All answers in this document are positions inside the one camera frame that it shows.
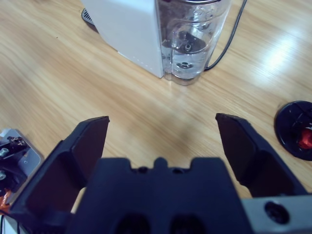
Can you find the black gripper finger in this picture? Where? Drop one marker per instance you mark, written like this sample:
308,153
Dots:
258,161
58,175

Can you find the red coffee capsule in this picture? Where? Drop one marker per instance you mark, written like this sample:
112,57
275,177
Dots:
306,139

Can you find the white capsule coffee machine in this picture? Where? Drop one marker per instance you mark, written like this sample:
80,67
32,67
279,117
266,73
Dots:
126,29

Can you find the black capsule holder with rods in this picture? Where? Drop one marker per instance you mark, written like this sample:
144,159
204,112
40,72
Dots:
288,129

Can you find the orange clamp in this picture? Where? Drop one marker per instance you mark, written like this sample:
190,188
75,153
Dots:
5,201

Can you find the clear water tank black lid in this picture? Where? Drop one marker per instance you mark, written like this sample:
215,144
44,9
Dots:
192,36

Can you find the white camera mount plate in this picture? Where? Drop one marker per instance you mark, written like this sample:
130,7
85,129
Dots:
31,156

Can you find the dark camera mount post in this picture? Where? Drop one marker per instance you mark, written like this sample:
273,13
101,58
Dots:
9,158

